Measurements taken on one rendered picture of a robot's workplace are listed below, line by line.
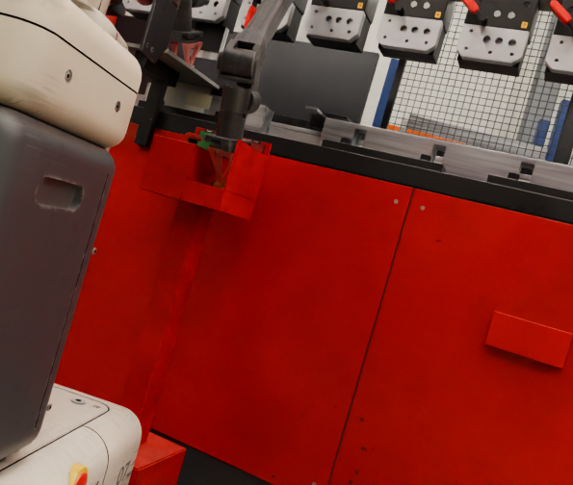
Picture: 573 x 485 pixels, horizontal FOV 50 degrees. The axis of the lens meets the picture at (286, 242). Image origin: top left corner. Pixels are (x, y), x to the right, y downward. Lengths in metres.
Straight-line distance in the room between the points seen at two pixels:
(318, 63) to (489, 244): 1.14
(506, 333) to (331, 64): 1.26
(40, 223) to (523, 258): 0.96
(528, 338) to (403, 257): 0.30
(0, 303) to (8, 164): 0.14
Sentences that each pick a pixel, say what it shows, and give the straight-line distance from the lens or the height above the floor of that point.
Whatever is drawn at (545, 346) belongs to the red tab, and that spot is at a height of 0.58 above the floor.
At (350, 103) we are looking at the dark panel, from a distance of 2.18.
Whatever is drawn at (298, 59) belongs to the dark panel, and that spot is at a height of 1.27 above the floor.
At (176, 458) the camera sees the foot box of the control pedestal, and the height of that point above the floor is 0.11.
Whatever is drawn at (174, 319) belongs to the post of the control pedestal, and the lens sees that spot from 1.38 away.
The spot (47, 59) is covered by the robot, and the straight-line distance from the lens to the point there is 0.64.
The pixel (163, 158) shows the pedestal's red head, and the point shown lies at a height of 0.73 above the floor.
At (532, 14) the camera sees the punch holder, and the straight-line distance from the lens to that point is 1.60.
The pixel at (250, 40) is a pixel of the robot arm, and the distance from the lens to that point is 1.35.
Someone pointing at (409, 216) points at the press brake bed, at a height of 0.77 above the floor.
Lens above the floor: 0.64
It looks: level
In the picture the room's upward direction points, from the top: 16 degrees clockwise
